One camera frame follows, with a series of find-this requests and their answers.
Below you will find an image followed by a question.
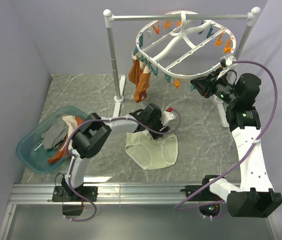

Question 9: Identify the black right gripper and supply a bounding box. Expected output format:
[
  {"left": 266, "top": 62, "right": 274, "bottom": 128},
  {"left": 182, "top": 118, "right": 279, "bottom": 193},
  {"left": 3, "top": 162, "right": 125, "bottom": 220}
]
[{"left": 191, "top": 67, "right": 239, "bottom": 106}]

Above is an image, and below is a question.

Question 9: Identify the white oval clip hanger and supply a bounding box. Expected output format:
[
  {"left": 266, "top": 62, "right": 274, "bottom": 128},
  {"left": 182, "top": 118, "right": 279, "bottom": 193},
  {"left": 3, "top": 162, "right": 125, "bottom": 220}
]
[{"left": 132, "top": 10, "right": 237, "bottom": 83}]

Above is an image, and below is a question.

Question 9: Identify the pale yellow underwear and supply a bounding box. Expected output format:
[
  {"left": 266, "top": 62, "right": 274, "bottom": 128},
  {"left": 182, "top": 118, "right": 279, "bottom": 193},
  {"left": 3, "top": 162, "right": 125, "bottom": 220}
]
[{"left": 125, "top": 130, "right": 178, "bottom": 171}]

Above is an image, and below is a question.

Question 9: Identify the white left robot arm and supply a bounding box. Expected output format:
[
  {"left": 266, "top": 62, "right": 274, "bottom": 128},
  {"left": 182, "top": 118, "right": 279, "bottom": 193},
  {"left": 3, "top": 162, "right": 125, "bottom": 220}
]
[{"left": 61, "top": 103, "right": 175, "bottom": 201}]

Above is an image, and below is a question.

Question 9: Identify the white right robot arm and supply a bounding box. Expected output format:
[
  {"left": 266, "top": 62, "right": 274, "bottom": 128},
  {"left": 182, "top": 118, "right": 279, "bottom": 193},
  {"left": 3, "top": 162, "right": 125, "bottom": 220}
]
[{"left": 175, "top": 69, "right": 282, "bottom": 218}]

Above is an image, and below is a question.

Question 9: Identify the orange hanging underwear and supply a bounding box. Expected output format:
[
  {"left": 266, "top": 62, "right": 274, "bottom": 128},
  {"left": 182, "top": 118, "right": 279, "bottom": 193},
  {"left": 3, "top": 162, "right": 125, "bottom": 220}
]
[{"left": 128, "top": 55, "right": 152, "bottom": 103}]

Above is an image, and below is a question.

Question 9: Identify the orange clothes peg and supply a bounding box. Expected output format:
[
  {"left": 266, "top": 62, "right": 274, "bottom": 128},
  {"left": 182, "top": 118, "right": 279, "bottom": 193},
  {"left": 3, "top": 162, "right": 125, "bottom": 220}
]
[{"left": 171, "top": 78, "right": 181, "bottom": 89}]

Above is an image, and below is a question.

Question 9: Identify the white drying rack stand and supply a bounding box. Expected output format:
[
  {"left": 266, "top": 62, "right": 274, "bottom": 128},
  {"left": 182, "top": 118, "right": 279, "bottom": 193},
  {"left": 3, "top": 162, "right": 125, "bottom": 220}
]
[{"left": 103, "top": 7, "right": 261, "bottom": 117}]

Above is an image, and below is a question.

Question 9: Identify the cream cloth in basket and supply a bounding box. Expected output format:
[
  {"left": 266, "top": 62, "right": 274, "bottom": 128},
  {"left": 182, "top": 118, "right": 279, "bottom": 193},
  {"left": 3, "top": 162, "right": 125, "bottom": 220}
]
[{"left": 62, "top": 115, "right": 78, "bottom": 136}]

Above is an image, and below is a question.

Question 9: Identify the orange cloth in basket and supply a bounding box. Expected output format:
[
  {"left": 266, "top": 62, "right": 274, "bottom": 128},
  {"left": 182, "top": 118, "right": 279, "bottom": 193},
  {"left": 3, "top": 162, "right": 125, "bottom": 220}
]
[{"left": 47, "top": 116, "right": 83, "bottom": 164}]

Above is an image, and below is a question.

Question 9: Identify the grey cloth in basket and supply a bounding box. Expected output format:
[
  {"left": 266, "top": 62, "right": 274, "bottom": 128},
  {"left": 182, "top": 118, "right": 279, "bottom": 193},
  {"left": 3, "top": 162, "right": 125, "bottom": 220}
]
[{"left": 41, "top": 118, "right": 68, "bottom": 150}]

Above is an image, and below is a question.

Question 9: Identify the teal plastic basket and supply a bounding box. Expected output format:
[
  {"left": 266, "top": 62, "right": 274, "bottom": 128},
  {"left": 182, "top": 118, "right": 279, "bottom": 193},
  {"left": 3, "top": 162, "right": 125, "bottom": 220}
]
[{"left": 16, "top": 106, "right": 87, "bottom": 174}]

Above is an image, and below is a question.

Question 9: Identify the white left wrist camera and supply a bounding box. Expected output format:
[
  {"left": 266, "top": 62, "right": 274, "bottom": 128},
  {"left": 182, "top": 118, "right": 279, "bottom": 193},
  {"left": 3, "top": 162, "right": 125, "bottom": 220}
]
[{"left": 161, "top": 107, "right": 176, "bottom": 126}]

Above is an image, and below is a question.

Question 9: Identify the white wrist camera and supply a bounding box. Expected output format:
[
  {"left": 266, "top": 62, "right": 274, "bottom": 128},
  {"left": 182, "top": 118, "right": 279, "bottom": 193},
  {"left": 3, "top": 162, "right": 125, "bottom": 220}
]
[
  {"left": 218, "top": 54, "right": 237, "bottom": 78},
  {"left": 161, "top": 107, "right": 176, "bottom": 126}
]

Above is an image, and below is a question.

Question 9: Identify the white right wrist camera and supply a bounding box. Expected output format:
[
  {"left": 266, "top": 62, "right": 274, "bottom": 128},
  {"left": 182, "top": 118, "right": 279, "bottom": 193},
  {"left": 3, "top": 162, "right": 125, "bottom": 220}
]
[{"left": 218, "top": 54, "right": 237, "bottom": 78}]

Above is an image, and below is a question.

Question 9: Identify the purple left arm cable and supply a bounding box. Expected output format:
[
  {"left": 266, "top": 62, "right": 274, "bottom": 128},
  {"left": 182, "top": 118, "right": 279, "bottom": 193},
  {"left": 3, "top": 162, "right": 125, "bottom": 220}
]
[{"left": 65, "top": 107, "right": 182, "bottom": 222}]

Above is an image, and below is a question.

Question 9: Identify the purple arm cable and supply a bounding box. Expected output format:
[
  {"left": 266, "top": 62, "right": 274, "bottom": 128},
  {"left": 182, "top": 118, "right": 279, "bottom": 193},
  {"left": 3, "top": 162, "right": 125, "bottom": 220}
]
[
  {"left": 65, "top": 107, "right": 182, "bottom": 222},
  {"left": 173, "top": 59, "right": 279, "bottom": 219}
]

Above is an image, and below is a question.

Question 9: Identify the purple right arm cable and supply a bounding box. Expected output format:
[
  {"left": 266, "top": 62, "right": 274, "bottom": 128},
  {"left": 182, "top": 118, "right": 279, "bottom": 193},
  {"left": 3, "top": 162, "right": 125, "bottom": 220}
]
[{"left": 173, "top": 59, "right": 279, "bottom": 219}]

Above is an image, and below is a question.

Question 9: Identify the aluminium mounting rail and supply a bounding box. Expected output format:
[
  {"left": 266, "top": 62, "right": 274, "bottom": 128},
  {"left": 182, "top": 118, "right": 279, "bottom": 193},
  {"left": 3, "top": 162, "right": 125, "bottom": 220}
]
[{"left": 0, "top": 182, "right": 282, "bottom": 240}]

